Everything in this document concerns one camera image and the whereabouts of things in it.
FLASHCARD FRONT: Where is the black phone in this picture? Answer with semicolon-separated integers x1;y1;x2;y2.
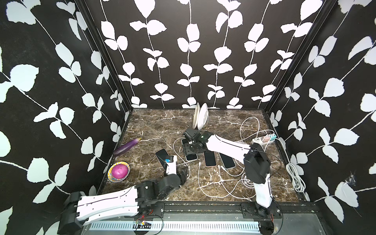
155;148;171;170
204;151;216;167
182;139;198;161
219;153;236;169

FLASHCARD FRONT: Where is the white charging cable bundle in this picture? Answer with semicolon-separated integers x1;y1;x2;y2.
171;116;278;202

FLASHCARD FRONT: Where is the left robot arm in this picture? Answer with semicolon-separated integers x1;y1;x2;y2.
57;156;189;235

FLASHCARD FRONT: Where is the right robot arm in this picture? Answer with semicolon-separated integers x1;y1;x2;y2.
183;128;273;218

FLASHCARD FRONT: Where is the clear plate rack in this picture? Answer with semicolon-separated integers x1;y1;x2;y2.
193;103;201;130

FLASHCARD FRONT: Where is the white plate in rack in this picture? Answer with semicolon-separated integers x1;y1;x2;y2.
197;103;209;130

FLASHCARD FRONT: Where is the purple onion in bowl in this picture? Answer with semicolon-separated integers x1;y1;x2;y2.
111;164;129;180

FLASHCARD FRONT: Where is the yellow rimmed bowl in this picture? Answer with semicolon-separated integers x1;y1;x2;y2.
107;162;130;183

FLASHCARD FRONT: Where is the purple eggplant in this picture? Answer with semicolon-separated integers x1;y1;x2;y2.
113;138;142;157

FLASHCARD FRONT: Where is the white power strip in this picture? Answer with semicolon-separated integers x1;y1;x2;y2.
251;134;277;146

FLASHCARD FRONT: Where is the white perforated strip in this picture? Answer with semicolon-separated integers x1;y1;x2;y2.
89;221;259;233

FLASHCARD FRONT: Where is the black front rail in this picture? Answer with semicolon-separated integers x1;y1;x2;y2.
137;201;319;221

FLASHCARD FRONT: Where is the thick white power cord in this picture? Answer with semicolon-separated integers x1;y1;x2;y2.
285;162;306;193

